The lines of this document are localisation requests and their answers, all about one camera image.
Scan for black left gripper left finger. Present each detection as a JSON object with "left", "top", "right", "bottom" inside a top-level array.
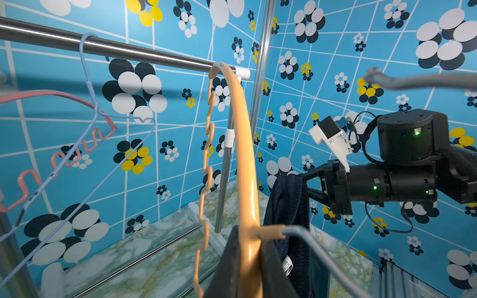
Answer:
[{"left": 204, "top": 225, "right": 240, "bottom": 298}]

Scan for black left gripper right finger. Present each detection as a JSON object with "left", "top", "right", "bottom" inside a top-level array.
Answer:
[{"left": 260, "top": 241, "right": 298, "bottom": 298}]

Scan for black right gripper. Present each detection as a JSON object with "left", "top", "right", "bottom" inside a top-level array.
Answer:
[{"left": 304, "top": 160, "right": 352, "bottom": 216}]

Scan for navy blue shorts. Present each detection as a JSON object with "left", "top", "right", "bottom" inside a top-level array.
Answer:
[{"left": 263, "top": 174, "right": 313, "bottom": 298}]

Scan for wooden hanger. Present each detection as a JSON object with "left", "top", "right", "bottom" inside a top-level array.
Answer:
[{"left": 191, "top": 61, "right": 373, "bottom": 298}]

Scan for light blue wire hanger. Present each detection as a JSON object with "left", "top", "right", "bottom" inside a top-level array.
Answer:
[{"left": 0, "top": 31, "right": 157, "bottom": 289}]

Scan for pink plastic hanger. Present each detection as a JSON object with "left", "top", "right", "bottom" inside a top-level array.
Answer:
[{"left": 0, "top": 89, "right": 118, "bottom": 214}]

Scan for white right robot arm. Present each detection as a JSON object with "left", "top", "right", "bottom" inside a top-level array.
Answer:
[{"left": 303, "top": 109, "right": 477, "bottom": 215}]

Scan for white metal clothes rack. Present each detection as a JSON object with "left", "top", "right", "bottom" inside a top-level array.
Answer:
[{"left": 1, "top": 1, "right": 270, "bottom": 298}]

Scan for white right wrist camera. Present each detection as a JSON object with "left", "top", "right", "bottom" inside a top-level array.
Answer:
[{"left": 309, "top": 116, "right": 352, "bottom": 173}]

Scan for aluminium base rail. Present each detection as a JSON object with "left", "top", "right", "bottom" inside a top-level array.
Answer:
[{"left": 371, "top": 261, "right": 448, "bottom": 298}]

